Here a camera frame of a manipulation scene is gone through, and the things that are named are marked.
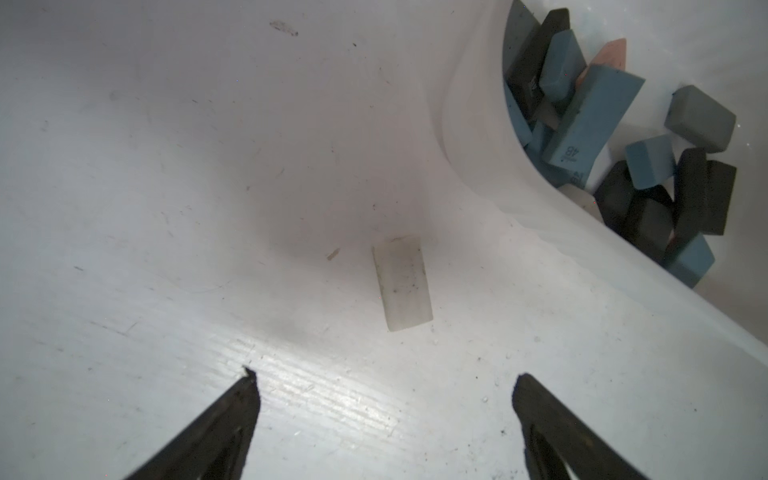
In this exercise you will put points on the dark grey eraser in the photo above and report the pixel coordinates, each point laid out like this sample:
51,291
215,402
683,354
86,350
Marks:
649,222
690,190
720,183

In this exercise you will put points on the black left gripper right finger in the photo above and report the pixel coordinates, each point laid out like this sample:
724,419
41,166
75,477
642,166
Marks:
557,444

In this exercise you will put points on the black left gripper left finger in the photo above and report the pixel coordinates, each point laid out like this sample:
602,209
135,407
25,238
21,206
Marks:
215,445

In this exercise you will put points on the white storage box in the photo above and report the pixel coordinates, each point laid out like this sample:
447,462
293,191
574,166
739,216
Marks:
719,46

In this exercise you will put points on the black eraser 4B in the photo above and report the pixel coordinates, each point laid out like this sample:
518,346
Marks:
523,76

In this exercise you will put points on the pink eraser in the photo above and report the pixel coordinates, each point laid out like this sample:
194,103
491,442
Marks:
612,54

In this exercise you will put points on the blue eraser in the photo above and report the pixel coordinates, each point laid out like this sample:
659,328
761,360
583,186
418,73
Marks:
594,113
688,259
563,63
650,162

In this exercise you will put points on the white eraser 4B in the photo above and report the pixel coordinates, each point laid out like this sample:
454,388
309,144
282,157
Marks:
583,199

